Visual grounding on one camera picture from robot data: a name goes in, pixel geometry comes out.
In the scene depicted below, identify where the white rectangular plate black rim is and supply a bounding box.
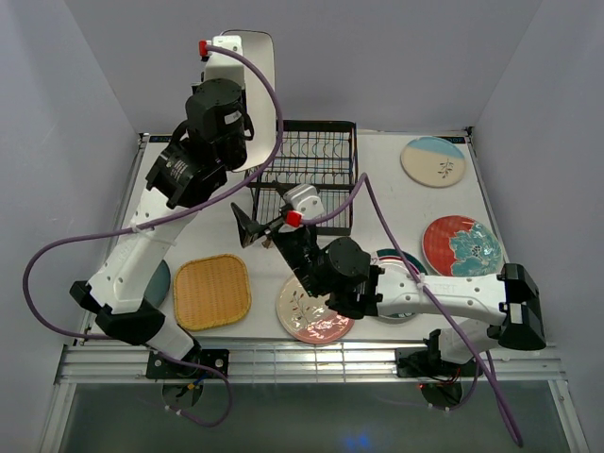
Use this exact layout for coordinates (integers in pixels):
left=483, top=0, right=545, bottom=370
left=222, top=29, right=277, bottom=172

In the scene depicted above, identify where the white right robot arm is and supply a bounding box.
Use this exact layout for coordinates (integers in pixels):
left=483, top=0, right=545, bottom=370
left=231, top=184, right=546, bottom=376

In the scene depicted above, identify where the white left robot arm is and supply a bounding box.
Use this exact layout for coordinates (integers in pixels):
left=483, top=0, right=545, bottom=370
left=70, top=78, right=253, bottom=378

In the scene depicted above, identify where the woven bamboo square tray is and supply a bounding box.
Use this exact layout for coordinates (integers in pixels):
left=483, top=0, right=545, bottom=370
left=173, top=254, right=252, bottom=331

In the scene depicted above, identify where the cream pink floral plate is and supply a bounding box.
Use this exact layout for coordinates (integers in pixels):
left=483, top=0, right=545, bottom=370
left=276, top=275, right=355, bottom=344

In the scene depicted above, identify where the white plate green red rim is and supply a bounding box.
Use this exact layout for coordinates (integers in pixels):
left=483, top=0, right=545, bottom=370
left=371, top=248, right=428, bottom=325

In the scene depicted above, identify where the dark teal round plate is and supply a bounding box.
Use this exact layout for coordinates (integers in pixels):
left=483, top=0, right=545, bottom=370
left=144, top=260, right=172, bottom=309

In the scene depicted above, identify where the cream plate blue top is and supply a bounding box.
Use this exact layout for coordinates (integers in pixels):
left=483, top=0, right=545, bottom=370
left=400, top=137, right=466, bottom=189

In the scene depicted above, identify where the red plate blue flower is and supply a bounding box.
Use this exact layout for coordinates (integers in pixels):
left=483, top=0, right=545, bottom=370
left=421, top=215, right=504, bottom=277

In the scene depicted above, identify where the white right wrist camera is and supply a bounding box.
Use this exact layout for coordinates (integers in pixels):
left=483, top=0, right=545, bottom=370
left=282, top=184, right=325, bottom=227

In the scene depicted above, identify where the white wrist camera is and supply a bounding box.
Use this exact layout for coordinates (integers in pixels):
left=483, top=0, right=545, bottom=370
left=282, top=184, right=325, bottom=227
left=198, top=35, right=245, bottom=89

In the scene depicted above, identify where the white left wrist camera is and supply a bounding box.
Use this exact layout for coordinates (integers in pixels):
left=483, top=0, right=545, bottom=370
left=198, top=35, right=245, bottom=89

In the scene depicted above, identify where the black wire dish rack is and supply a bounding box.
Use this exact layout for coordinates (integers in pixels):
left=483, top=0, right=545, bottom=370
left=248, top=120, right=359, bottom=224

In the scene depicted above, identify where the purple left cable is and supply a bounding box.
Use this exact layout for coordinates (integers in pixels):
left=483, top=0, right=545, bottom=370
left=22, top=44, right=285, bottom=428

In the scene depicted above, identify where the purple cable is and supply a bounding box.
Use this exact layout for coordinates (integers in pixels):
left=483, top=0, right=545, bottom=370
left=301, top=173, right=524, bottom=447
left=22, top=44, right=285, bottom=428

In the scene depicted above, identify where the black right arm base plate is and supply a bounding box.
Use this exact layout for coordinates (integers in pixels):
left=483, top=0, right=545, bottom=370
left=394, top=348, right=483, bottom=380

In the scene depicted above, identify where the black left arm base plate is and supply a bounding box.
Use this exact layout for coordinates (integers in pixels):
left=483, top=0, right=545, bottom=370
left=144, top=348, right=230, bottom=380

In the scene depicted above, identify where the aluminium front frame rail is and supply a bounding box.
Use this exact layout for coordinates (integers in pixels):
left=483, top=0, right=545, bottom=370
left=55, top=340, right=566, bottom=384

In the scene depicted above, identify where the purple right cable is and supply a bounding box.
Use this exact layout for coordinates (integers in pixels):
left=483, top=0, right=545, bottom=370
left=301, top=173, right=524, bottom=447

